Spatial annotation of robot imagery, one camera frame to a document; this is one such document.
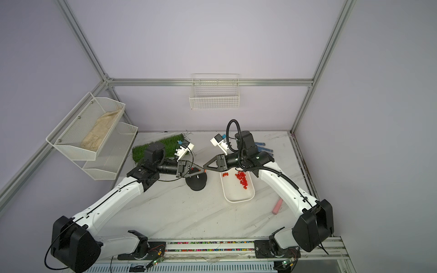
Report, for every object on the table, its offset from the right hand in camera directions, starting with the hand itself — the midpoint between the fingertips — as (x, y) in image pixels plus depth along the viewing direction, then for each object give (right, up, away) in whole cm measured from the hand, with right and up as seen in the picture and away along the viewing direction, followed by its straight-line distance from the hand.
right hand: (207, 169), depth 68 cm
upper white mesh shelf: (-58, +14, +9) cm, 61 cm away
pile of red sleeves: (+17, -8, +30) cm, 35 cm away
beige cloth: (-52, +13, +7) cm, 54 cm away
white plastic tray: (+12, -14, +24) cm, 31 cm away
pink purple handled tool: (+34, -22, +17) cm, 44 cm away
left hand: (-2, -1, -1) cm, 3 cm away
